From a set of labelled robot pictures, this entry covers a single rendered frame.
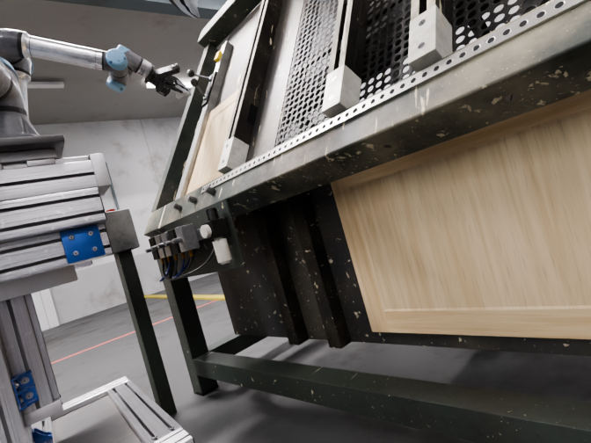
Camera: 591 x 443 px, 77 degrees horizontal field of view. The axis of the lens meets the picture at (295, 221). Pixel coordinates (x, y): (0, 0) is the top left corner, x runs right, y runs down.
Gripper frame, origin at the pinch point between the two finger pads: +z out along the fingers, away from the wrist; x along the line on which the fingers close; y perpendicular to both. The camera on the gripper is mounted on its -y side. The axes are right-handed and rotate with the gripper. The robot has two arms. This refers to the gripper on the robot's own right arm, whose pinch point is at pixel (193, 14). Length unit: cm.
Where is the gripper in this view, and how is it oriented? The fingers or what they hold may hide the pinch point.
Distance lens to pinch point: 123.5
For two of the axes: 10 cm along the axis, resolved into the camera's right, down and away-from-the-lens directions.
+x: -5.7, 1.6, 8.1
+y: 5.6, -6.4, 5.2
